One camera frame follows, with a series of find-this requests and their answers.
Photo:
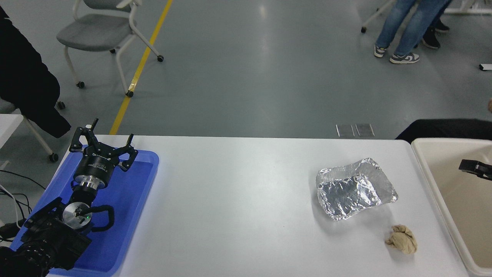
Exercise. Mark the grey chair on castors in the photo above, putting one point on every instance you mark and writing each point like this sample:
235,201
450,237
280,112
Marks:
96,30

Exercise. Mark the blue plastic tray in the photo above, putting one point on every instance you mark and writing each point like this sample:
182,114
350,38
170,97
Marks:
130,192

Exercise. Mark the large pale bin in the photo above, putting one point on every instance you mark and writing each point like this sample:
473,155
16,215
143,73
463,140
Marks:
461,207

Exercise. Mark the white bar on floor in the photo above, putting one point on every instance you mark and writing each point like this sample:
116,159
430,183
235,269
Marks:
486,67

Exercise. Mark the white chair leg with castor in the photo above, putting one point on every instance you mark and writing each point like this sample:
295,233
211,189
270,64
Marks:
374,17

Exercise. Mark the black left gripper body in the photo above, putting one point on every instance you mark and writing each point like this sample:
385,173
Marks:
96,165

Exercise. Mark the crumpled foil tray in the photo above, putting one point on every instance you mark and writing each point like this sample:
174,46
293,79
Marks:
353,190

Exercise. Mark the white table frame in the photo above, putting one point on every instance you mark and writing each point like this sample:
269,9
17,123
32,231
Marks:
471,11

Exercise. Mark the standing person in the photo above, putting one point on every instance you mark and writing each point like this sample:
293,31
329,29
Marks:
432,36
411,23

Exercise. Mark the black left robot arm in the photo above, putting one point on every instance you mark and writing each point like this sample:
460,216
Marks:
46,238

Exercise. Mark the white-legged chair with castors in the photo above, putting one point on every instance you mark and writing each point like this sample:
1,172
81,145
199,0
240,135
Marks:
38,138

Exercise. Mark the metal floor outlet plate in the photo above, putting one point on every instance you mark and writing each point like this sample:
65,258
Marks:
344,130
364,129

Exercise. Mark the white side table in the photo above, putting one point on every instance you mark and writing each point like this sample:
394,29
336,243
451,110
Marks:
7,127

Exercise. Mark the crumpled tan paper ball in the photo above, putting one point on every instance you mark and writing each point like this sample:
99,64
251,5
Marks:
403,239

